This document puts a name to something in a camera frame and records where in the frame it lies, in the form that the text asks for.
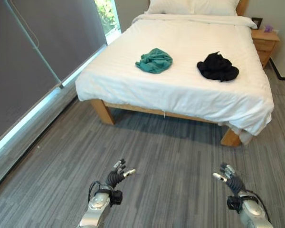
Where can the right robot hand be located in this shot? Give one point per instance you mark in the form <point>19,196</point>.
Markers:
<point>232,179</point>

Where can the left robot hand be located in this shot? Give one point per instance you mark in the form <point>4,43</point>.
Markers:
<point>114,176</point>

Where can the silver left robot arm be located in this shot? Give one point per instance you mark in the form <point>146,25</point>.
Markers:
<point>97,206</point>

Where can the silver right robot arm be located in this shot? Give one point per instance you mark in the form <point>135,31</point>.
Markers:
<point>249,209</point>

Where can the white bed duvet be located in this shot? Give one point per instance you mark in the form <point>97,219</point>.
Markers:
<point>180,78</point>

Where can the black crumpled garment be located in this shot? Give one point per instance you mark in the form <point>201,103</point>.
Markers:
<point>218,67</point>

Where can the teal crumpled garment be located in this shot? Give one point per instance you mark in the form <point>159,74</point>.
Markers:
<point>154,60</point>

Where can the wooden nightstand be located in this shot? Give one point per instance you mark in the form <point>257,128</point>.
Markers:
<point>264,45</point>

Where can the grey roller blind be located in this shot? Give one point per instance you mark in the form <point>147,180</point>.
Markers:
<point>38,54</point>

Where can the small purple object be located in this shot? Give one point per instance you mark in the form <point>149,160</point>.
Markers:
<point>268,28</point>

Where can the white pillow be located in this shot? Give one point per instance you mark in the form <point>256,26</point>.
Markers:
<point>192,6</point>

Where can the wooden bed frame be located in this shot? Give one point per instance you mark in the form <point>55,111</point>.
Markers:
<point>109,111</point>

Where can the black picture frame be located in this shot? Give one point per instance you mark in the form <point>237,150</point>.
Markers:
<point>258,23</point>

